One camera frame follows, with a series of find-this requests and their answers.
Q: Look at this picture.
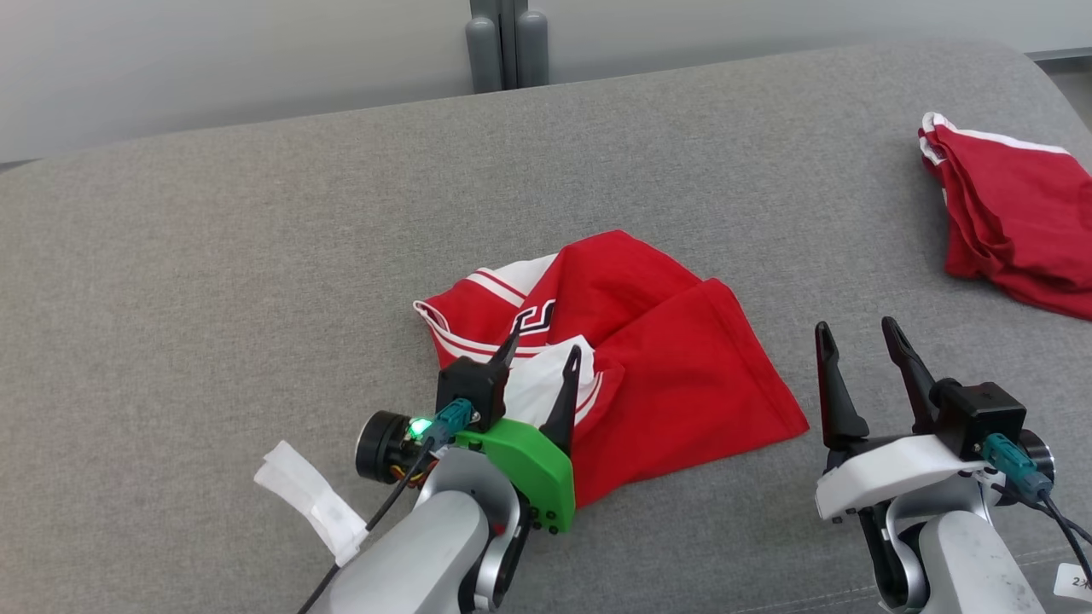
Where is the grey partition post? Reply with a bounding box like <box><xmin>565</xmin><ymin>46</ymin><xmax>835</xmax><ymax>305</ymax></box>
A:
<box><xmin>514</xmin><ymin>0</ymin><xmax>549</xmax><ymax>90</ymax></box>
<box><xmin>465</xmin><ymin>0</ymin><xmax>506</xmax><ymax>93</ymax></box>

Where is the red white jersey shirt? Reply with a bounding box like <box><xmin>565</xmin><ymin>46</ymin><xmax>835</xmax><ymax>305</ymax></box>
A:
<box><xmin>414</xmin><ymin>229</ymin><xmax>810</xmax><ymax>510</ymax></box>

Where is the black round left gripper motor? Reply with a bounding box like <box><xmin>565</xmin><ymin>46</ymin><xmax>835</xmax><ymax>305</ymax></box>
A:
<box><xmin>356</xmin><ymin>411</ymin><xmax>421</xmax><ymax>484</ymax></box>

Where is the grey fabric sofa cushion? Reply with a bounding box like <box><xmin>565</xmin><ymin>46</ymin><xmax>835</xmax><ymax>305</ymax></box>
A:
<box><xmin>0</xmin><ymin>38</ymin><xmax>1092</xmax><ymax>614</ymax></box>

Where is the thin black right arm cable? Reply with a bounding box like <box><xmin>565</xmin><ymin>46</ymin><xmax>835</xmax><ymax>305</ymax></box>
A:
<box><xmin>1045</xmin><ymin>499</ymin><xmax>1092</xmax><ymax>547</ymax></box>

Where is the black round right gripper motor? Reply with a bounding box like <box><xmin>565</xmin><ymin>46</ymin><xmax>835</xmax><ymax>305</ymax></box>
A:
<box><xmin>1015</xmin><ymin>429</ymin><xmax>1057</xmax><ymax>506</ymax></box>

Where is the white tape tag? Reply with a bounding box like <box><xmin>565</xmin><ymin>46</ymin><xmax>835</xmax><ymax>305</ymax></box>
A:
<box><xmin>254</xmin><ymin>439</ymin><xmax>370</xmax><ymax>568</ymax></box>

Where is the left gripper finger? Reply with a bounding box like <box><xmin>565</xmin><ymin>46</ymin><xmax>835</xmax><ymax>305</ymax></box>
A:
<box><xmin>539</xmin><ymin>344</ymin><xmax>584</xmax><ymax>455</ymax></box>
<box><xmin>490</xmin><ymin>327</ymin><xmax>522</xmax><ymax>371</ymax></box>

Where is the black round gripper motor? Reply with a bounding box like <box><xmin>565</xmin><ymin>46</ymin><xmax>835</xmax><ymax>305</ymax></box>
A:
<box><xmin>356</xmin><ymin>411</ymin><xmax>421</xmax><ymax>484</ymax></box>
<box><xmin>1015</xmin><ymin>429</ymin><xmax>1057</xmax><ymax>506</ymax></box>

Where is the white printed cable label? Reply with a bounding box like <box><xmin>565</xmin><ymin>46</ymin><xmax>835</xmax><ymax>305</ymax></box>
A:
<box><xmin>1054</xmin><ymin>563</ymin><xmax>1092</xmax><ymax>602</ymax></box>

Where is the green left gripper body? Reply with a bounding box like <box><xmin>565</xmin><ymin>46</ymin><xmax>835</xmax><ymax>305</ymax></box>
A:
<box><xmin>455</xmin><ymin>417</ymin><xmax>578</xmax><ymax>536</ymax></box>

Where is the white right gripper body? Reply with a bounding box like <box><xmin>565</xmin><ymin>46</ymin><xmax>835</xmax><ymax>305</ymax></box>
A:
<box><xmin>815</xmin><ymin>433</ymin><xmax>990</xmax><ymax>523</ymax></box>

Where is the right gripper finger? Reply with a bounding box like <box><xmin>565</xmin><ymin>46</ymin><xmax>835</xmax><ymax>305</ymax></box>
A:
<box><xmin>815</xmin><ymin>321</ymin><xmax>869</xmax><ymax>451</ymax></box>
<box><xmin>881</xmin><ymin>316</ymin><xmax>939</xmax><ymax>434</ymax></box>

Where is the red shorts white trim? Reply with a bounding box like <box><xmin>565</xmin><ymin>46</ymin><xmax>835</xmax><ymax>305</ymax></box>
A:
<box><xmin>918</xmin><ymin>111</ymin><xmax>1092</xmax><ymax>321</ymax></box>

